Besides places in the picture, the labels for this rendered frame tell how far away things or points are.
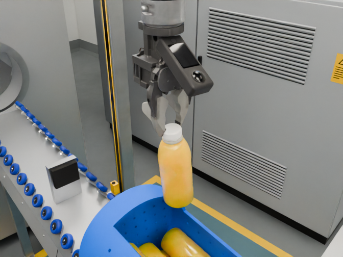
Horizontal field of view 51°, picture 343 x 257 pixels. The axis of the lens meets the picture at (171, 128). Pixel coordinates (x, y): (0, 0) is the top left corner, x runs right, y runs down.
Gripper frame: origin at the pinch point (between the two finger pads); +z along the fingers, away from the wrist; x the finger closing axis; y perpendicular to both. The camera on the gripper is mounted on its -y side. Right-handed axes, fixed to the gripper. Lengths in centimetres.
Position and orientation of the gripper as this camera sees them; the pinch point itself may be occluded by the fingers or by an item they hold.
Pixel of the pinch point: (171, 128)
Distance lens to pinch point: 69.8
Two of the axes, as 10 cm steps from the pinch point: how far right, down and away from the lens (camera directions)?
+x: -7.8, 3.2, -5.4
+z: 0.0, 8.6, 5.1
